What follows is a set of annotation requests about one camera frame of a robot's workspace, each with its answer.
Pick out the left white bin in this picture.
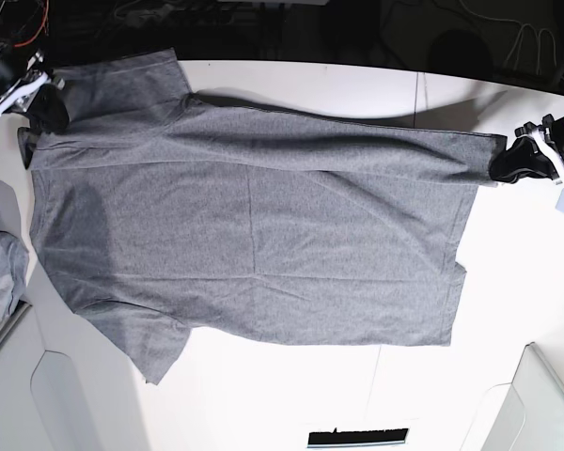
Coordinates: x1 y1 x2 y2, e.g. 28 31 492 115
0 300 123 451

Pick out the white bin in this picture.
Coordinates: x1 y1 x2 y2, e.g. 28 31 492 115
0 300 123 451
461 343 564 451

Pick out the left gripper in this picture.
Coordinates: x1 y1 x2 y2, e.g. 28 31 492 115
489 115 564 187

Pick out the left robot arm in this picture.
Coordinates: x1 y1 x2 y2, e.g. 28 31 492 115
489 115 564 187

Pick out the right white bin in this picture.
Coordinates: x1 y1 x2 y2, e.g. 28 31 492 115
461 343 564 451

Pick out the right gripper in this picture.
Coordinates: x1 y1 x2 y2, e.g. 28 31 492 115
0 70 70 133

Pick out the grey t-shirt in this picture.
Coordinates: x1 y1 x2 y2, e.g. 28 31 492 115
30 51 506 383

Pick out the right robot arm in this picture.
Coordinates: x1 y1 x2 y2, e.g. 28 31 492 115
0 1 70 132

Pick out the pile of grey clothes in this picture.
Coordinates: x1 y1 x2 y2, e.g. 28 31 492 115
0 162 32 335

